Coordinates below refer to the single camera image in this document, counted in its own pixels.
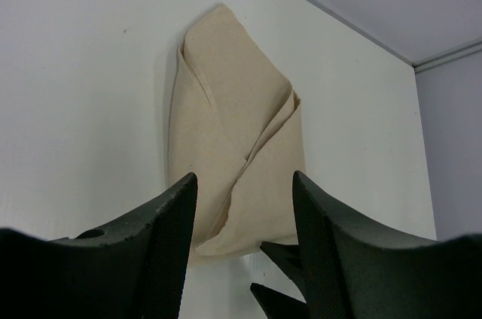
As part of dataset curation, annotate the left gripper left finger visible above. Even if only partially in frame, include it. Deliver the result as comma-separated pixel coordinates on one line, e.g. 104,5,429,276
1,173,198,318

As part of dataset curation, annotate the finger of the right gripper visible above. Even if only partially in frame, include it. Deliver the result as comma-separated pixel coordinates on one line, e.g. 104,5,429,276
260,242,306,293
250,283,310,319

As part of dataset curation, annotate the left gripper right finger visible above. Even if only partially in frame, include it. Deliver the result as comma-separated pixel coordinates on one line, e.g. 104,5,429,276
292,172,481,318

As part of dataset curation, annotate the beige cloth napkin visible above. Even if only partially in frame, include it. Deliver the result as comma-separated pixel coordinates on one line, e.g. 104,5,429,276
167,4,305,265

